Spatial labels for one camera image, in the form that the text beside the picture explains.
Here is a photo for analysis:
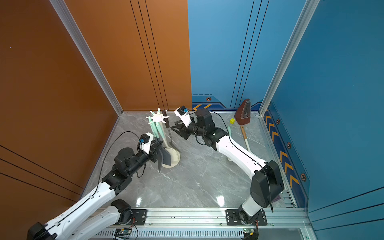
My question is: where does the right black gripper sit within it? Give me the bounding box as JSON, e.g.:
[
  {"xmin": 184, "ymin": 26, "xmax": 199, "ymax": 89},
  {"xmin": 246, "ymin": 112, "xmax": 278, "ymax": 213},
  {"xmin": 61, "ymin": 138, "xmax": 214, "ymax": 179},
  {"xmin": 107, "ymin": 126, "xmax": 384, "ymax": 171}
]
[{"xmin": 170, "ymin": 119, "xmax": 207, "ymax": 141}]

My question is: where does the white utensil rack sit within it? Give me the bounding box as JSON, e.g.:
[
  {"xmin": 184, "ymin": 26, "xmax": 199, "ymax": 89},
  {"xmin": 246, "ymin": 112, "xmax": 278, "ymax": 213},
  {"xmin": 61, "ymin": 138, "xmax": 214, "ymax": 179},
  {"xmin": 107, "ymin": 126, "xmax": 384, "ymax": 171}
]
[{"xmin": 147, "ymin": 109, "xmax": 181, "ymax": 169}]

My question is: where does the wooden handle white spatula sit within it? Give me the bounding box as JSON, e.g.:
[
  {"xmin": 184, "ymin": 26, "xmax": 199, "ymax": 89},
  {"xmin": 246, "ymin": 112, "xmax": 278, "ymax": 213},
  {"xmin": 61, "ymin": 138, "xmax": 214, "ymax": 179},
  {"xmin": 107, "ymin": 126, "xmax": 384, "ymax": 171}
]
[{"xmin": 240, "ymin": 125, "xmax": 252, "ymax": 153}]

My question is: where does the mint handle white spatula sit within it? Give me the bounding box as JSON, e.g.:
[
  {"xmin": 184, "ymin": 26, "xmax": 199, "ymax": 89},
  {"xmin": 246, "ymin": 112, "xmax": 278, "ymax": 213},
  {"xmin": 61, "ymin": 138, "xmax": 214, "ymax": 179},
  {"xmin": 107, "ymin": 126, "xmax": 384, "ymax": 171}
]
[{"xmin": 228, "ymin": 126, "xmax": 232, "ymax": 143}]

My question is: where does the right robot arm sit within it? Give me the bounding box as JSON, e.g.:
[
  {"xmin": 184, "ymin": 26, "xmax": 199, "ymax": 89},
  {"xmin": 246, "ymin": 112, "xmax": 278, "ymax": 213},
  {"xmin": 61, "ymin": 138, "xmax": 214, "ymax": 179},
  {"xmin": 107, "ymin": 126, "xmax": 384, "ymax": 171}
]
[{"xmin": 171, "ymin": 106, "xmax": 285, "ymax": 225}]

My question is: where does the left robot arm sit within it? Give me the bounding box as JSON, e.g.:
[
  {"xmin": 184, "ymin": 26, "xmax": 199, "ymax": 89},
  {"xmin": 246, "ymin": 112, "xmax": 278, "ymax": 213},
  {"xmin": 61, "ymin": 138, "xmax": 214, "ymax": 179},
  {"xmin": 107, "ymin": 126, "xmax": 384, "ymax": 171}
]
[{"xmin": 27, "ymin": 141, "xmax": 163, "ymax": 240}]

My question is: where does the dark red metronome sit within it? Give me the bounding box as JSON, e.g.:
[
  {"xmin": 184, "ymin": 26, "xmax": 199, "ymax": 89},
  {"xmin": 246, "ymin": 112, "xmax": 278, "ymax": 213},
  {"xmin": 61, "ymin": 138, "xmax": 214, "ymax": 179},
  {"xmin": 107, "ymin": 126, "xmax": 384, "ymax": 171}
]
[{"xmin": 235, "ymin": 99, "xmax": 252, "ymax": 125}]

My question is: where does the left green circuit board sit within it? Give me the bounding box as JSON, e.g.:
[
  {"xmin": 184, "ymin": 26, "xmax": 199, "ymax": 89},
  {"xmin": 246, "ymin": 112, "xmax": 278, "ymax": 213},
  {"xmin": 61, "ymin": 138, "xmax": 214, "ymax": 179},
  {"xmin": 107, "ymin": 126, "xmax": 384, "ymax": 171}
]
[{"xmin": 114, "ymin": 228, "xmax": 133, "ymax": 238}]

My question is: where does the green circuit board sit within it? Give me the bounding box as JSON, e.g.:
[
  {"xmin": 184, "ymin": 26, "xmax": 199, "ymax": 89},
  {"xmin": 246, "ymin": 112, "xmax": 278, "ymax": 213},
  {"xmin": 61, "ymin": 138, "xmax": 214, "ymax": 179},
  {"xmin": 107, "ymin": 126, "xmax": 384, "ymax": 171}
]
[
  {"xmin": 114, "ymin": 228, "xmax": 133, "ymax": 238},
  {"xmin": 243, "ymin": 228, "xmax": 259, "ymax": 239}
]

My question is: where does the purple flat block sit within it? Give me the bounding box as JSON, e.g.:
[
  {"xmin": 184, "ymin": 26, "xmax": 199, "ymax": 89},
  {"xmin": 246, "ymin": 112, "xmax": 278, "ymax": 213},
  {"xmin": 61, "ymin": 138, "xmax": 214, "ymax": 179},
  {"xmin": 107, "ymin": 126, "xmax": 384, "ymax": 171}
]
[{"xmin": 272, "ymin": 195, "xmax": 284, "ymax": 204}]

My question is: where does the right green circuit board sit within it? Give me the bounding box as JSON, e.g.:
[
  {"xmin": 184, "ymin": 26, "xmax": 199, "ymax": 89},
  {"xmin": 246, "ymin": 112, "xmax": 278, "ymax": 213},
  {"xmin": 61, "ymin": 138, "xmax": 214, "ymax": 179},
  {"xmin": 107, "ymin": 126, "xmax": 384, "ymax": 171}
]
[{"xmin": 243, "ymin": 228, "xmax": 259, "ymax": 239}]

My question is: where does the mint handle grey turner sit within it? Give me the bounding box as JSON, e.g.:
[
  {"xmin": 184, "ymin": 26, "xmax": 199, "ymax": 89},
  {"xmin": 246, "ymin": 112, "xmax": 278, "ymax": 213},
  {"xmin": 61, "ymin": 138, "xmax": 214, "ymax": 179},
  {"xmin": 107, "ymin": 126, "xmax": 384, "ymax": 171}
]
[{"xmin": 149, "ymin": 118, "xmax": 164, "ymax": 172}]

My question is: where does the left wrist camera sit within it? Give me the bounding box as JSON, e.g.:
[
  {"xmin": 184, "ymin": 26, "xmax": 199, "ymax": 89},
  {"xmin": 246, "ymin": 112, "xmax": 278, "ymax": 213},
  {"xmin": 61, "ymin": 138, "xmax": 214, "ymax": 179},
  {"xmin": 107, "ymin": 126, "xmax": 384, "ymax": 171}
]
[{"xmin": 139, "ymin": 133, "xmax": 154, "ymax": 155}]

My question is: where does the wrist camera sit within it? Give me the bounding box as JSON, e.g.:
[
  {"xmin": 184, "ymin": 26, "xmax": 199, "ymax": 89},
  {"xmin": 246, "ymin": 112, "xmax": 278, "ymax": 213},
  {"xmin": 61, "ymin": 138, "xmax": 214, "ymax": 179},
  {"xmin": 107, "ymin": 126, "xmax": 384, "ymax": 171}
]
[
  {"xmin": 139, "ymin": 133, "xmax": 154, "ymax": 155},
  {"xmin": 174, "ymin": 106, "xmax": 192, "ymax": 127}
]

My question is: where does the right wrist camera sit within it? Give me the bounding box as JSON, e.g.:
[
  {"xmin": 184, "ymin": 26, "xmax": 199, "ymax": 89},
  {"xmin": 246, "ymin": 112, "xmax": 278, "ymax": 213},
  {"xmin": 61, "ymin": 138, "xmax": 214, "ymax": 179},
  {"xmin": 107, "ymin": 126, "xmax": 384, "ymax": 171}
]
[{"xmin": 174, "ymin": 106, "xmax": 192, "ymax": 127}]

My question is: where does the mint handle grey spatula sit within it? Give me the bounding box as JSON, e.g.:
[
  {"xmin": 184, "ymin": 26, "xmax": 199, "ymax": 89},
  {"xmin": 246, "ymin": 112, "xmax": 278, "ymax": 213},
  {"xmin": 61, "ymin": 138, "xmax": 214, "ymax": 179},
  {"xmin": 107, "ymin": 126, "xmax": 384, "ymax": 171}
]
[{"xmin": 154, "ymin": 122, "xmax": 172, "ymax": 168}]

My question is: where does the black handle metal utensil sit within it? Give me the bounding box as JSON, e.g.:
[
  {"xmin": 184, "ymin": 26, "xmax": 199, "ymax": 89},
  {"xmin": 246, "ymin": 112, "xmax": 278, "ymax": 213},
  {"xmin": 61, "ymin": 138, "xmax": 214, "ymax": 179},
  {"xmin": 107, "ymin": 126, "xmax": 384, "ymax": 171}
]
[{"xmin": 162, "ymin": 110, "xmax": 180, "ymax": 152}]

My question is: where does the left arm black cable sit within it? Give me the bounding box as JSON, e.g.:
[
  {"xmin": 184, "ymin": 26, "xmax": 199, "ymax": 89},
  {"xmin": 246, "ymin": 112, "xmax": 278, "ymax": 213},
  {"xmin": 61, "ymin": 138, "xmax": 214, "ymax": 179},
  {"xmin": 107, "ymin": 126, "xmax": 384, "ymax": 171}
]
[{"xmin": 89, "ymin": 130, "xmax": 142, "ymax": 199}]

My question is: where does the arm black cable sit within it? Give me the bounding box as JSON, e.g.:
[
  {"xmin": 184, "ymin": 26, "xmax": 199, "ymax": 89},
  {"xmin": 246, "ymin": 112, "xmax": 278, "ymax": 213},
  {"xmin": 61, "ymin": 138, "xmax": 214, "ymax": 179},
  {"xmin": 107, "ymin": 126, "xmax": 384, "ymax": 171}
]
[
  {"xmin": 89, "ymin": 130, "xmax": 142, "ymax": 199},
  {"xmin": 188, "ymin": 110, "xmax": 274, "ymax": 213}
]

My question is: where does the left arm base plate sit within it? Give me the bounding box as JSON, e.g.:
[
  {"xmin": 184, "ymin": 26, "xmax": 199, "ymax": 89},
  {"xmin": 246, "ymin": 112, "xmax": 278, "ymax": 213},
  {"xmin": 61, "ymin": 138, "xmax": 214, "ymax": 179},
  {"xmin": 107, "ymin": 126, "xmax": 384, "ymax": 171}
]
[{"xmin": 116, "ymin": 209, "xmax": 148, "ymax": 226}]

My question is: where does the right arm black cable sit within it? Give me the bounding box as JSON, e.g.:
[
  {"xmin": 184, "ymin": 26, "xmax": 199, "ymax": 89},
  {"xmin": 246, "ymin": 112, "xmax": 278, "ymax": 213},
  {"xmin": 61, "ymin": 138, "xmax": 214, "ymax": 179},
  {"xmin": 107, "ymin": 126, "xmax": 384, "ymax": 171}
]
[{"xmin": 188, "ymin": 110, "xmax": 274, "ymax": 213}]

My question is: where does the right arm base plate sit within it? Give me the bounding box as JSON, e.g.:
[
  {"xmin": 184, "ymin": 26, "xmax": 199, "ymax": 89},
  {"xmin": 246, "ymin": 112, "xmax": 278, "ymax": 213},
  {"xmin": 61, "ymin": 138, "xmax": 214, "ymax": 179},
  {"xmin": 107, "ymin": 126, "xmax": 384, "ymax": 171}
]
[{"xmin": 225, "ymin": 209, "xmax": 268, "ymax": 226}]

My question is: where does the aluminium front rail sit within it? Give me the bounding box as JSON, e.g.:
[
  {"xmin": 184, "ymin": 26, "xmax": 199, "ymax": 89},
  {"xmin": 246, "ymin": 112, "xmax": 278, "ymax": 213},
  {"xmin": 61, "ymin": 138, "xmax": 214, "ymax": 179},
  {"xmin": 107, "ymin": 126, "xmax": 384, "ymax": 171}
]
[{"xmin": 59, "ymin": 206, "xmax": 313, "ymax": 229}]

